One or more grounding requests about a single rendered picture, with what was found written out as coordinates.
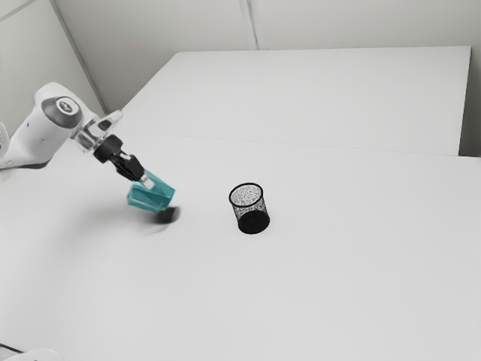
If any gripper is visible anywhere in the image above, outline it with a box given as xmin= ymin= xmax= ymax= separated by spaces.
xmin=92 ymin=135 xmax=156 ymax=190

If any teal faceted mug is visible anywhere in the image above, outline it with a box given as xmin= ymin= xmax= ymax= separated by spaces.
xmin=126 ymin=168 xmax=177 ymax=216

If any black mesh pen holder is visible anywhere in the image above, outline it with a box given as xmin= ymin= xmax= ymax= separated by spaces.
xmin=228 ymin=182 xmax=272 ymax=236

